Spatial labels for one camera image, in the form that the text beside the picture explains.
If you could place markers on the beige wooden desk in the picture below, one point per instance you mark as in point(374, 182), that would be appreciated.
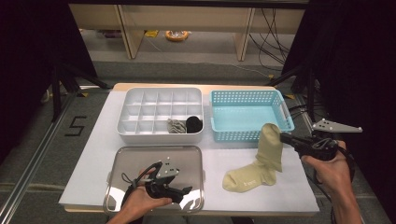
point(186, 18)

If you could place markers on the white divided storage box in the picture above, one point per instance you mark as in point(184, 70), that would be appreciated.
point(149, 109)

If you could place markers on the blue plastic basket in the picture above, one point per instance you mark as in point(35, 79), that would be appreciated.
point(249, 115)

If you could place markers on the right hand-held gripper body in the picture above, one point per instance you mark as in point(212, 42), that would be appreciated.
point(320, 147)

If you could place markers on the aluminium floor rail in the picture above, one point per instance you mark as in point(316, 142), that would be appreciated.
point(41, 149)
point(303, 101)

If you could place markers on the person's right hand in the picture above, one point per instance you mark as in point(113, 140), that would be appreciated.
point(333, 177)

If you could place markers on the black metal stand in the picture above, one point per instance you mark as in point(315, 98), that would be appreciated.
point(310, 93)
point(56, 93)

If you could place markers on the black curtain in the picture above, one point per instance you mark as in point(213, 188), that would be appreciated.
point(25, 62)
point(373, 77)

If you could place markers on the dark purple item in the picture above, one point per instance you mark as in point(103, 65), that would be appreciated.
point(112, 34)

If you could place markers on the yellow packet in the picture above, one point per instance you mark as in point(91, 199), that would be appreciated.
point(151, 33)

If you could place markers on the orange tape roll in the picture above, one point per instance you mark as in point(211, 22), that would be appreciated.
point(176, 35)

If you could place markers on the person's left hand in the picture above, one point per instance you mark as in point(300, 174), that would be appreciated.
point(143, 205)

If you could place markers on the white table board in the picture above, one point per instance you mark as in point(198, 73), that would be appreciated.
point(87, 161)

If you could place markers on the yellow black floor tape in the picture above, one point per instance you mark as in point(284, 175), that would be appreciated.
point(289, 96)
point(82, 94)

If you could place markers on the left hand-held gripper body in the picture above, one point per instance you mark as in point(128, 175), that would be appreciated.
point(168, 169)

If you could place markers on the black sock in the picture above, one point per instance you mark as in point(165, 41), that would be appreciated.
point(193, 124)

